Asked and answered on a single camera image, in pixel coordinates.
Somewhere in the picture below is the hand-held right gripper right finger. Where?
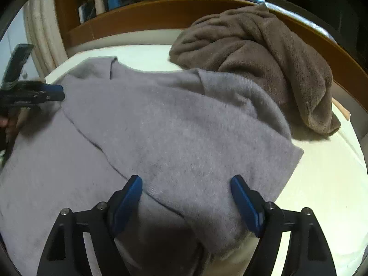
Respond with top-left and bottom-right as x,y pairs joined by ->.
230,174 -> 337,276

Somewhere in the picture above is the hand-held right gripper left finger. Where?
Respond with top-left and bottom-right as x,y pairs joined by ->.
37,175 -> 143,276

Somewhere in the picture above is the wooden window frame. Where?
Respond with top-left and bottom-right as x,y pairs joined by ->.
55,0 -> 368,74

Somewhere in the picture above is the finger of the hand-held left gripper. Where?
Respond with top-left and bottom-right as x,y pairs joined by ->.
42,84 -> 65,102

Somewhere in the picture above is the silver packet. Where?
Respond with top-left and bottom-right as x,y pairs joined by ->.
264,1 -> 337,41

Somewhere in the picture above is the grey knit sweater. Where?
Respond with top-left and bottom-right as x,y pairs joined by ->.
0,56 -> 304,276

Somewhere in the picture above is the brown fleece sweater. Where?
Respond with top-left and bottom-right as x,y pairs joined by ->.
169,6 -> 342,135

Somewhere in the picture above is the wooden bed frame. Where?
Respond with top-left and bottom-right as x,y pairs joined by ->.
331,98 -> 351,120

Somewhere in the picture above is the beige curtain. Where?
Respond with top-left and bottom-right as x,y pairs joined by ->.
24,0 -> 68,77

